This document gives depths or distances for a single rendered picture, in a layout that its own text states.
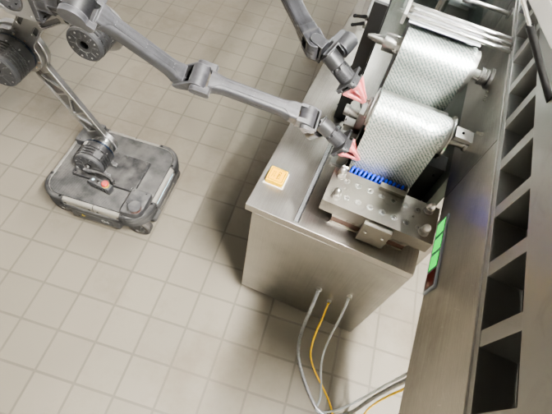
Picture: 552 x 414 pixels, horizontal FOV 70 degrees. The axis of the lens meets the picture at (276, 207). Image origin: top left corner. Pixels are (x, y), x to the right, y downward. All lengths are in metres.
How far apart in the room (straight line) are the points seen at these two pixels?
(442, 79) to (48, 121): 2.49
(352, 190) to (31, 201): 1.96
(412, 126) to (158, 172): 1.52
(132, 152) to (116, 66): 1.09
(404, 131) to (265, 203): 0.55
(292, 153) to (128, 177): 1.07
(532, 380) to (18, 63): 2.03
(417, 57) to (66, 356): 2.04
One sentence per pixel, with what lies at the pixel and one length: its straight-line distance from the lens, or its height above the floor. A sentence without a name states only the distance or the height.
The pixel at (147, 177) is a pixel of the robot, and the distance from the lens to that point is 2.39.
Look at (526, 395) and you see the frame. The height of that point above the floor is 1.60.
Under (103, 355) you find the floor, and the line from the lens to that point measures 2.27.
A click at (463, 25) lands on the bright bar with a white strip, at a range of 1.53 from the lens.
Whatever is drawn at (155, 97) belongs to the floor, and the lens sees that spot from 3.15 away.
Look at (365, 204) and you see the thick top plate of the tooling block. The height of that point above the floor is 1.03.
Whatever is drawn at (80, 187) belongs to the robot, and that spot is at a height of 0.24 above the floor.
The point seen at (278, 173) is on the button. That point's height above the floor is 0.92.
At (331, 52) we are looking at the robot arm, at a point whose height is 1.39.
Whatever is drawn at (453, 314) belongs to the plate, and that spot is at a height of 1.35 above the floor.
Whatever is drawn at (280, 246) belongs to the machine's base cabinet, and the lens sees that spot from 1.64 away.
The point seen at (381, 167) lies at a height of 1.07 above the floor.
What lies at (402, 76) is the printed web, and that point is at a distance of 1.52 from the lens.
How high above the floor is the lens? 2.16
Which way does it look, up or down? 58 degrees down
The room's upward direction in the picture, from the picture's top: 14 degrees clockwise
